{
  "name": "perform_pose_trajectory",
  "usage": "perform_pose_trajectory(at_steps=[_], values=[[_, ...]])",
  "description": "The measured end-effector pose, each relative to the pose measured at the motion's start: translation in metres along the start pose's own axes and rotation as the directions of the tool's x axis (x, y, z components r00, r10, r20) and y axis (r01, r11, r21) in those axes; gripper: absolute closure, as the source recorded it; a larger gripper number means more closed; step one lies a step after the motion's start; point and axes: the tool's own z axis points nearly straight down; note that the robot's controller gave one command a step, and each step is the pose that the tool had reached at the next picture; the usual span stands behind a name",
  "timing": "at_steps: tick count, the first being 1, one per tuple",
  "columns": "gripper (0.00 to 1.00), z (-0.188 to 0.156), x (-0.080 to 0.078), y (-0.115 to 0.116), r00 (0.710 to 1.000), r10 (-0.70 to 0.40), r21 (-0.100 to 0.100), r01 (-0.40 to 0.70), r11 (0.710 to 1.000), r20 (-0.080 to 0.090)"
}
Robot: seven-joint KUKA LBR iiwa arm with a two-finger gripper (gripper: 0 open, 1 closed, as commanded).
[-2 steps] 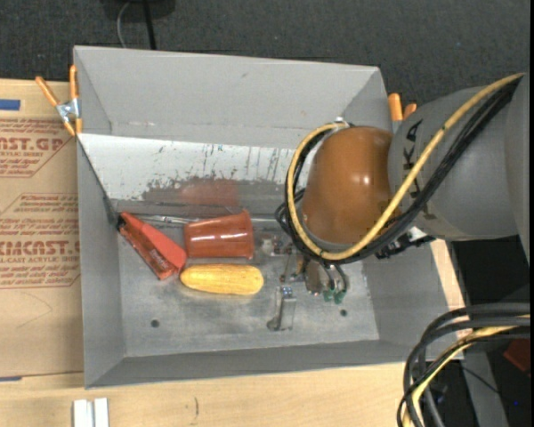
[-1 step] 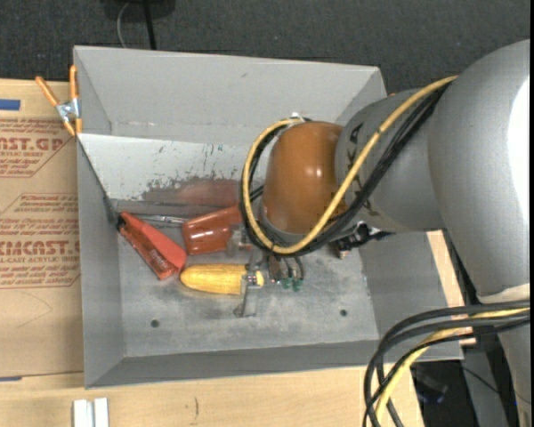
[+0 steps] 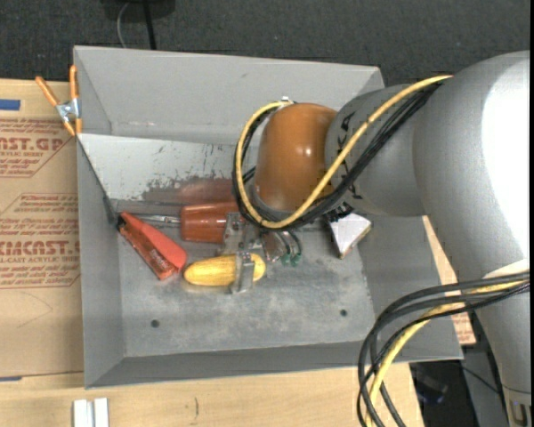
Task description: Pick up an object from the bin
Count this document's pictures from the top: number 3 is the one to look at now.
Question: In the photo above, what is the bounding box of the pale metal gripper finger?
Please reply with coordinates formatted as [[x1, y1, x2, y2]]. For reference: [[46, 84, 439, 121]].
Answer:
[[222, 212, 251, 257], [229, 251, 256, 294]]

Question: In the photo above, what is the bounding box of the yellow toy corn cob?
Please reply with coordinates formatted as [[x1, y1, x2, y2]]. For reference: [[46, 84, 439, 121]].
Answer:
[[183, 253, 267, 288]]

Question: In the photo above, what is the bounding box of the red-brown flat block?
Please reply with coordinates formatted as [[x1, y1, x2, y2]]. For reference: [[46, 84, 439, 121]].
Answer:
[[179, 200, 242, 245]]

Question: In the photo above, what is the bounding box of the grey metal bin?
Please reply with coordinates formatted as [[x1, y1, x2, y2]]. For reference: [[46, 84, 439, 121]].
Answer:
[[72, 45, 465, 390]]

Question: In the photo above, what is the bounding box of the red-orange wedge-shaped stapler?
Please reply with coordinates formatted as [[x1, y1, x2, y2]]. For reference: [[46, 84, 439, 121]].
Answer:
[[117, 211, 190, 282]]

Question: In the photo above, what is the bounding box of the brown cardboard board, red print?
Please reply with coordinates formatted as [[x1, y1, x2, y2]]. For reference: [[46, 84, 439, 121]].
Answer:
[[0, 77, 478, 380]]

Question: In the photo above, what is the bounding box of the black cylinder on white bracket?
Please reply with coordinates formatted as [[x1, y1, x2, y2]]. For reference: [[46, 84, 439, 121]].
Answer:
[[325, 205, 374, 261]]

